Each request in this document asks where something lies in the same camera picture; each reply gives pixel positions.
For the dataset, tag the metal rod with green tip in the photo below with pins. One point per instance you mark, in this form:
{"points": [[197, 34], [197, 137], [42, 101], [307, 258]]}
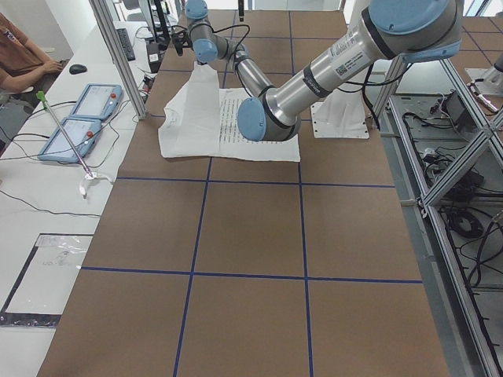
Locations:
{"points": [[90, 175]]}

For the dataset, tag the white long-sleeve printed shirt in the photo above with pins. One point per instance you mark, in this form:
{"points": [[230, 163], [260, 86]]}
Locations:
{"points": [[202, 120]]}

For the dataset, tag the person in brown shirt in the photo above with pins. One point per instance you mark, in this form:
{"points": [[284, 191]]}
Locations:
{"points": [[25, 68]]}

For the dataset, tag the upper blue teach pendant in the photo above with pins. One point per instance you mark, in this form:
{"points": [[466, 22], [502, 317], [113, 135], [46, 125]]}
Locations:
{"points": [[98, 101]]}

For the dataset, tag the aluminium frame post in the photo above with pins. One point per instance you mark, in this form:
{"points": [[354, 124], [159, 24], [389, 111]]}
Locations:
{"points": [[111, 38]]}

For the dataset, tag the black camera stand bracket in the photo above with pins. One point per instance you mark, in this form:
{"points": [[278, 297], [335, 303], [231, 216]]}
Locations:
{"points": [[162, 34]]}

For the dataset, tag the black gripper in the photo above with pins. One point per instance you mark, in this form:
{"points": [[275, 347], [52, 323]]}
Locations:
{"points": [[201, 62]]}

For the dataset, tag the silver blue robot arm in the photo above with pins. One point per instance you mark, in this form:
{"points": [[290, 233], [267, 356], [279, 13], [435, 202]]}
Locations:
{"points": [[424, 30]]}

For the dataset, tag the black computer mouse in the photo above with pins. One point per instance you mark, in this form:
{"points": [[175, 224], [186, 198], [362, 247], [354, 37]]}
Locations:
{"points": [[76, 69]]}

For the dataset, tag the black keyboard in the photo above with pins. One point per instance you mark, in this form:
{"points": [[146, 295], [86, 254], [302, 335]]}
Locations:
{"points": [[126, 43]]}

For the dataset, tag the black power adapter with label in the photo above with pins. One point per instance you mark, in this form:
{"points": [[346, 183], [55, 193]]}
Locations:
{"points": [[153, 56]]}

